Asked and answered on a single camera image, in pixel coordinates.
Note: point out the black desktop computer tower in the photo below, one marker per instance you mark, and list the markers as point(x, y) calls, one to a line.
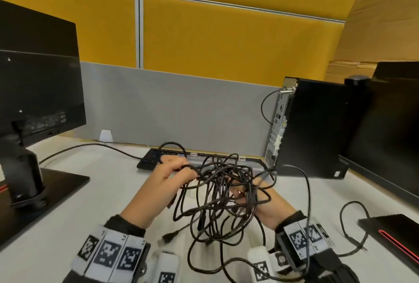
point(314, 129)

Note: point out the yellow partition panel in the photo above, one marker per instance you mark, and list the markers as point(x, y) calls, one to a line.
point(229, 37)

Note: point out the black monitor with square stand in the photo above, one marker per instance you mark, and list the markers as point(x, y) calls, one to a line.
point(39, 80)

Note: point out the person's right hand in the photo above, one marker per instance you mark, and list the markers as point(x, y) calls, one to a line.
point(275, 211)

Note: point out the person's left forearm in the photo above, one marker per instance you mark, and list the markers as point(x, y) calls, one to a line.
point(126, 224)

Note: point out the person's right forearm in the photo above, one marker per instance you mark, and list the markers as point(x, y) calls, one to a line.
point(330, 271)

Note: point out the person's left hand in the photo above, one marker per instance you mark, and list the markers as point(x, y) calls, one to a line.
point(154, 194)

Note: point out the black keyboard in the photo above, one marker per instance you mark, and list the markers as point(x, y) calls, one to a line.
point(150, 158)

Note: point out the clear plastic compartment box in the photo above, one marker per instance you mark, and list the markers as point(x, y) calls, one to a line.
point(252, 163)

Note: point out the brown cardboard box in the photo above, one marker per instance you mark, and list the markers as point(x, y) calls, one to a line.
point(386, 24)

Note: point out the wide black monitor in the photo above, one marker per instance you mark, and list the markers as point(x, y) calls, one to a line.
point(389, 129)

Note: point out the left wrist marker band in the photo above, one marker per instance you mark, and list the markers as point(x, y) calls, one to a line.
point(108, 253)

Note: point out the wrist marker band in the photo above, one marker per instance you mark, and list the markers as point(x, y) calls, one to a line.
point(108, 253)
point(301, 237)

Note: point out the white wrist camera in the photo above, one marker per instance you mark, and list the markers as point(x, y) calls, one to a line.
point(167, 260)
point(258, 256)

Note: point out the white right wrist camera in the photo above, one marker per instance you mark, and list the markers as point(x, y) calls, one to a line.
point(258, 256)

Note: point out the right wrist marker band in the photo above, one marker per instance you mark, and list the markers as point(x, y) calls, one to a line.
point(301, 237)

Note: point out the small white plastic bracket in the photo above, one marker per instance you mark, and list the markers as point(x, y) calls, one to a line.
point(106, 137)

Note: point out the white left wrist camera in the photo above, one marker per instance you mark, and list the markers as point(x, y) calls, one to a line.
point(167, 260)

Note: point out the grey webcam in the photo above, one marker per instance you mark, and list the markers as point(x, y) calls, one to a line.
point(356, 80)

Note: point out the grey desk partition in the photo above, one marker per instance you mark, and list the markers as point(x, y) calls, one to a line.
point(180, 109)

